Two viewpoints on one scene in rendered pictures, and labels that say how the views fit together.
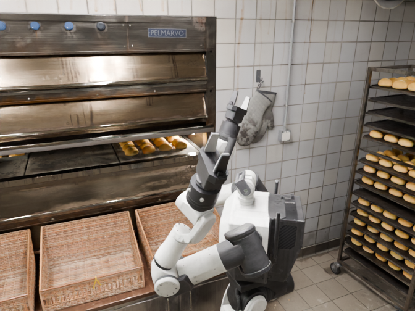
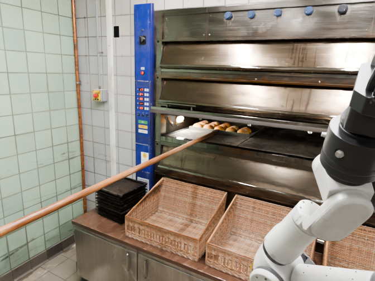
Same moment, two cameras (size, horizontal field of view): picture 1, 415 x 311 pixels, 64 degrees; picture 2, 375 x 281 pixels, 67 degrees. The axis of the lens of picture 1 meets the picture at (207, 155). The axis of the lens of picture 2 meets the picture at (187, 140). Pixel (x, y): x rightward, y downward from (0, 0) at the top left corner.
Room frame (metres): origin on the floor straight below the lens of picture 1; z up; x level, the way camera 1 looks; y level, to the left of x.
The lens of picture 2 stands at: (0.39, -0.15, 1.69)
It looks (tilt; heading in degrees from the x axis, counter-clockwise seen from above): 14 degrees down; 50
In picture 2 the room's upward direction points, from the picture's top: 2 degrees clockwise
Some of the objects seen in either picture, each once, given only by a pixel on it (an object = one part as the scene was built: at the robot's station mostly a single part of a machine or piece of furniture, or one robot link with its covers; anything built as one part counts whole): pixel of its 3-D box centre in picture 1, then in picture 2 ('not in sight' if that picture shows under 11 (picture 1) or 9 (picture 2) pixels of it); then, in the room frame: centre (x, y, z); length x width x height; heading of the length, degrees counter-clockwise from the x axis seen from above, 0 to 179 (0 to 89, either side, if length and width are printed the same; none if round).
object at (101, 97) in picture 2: not in sight; (99, 95); (1.34, 2.21, 1.46); 0.10 x 0.07 x 0.10; 113
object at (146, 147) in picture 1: (149, 137); not in sight; (2.59, 0.47, 1.21); 0.61 x 0.48 x 0.06; 23
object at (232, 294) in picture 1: (260, 282); not in sight; (1.16, -0.23, 1.00); 0.28 x 0.13 x 0.18; 115
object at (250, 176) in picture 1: (246, 186); not in sight; (1.14, -0.15, 1.46); 0.10 x 0.07 x 0.09; 170
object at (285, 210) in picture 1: (260, 234); not in sight; (1.13, -0.21, 1.26); 0.34 x 0.30 x 0.36; 170
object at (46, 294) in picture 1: (91, 255); (264, 239); (1.72, 0.71, 0.72); 0.56 x 0.49 x 0.28; 111
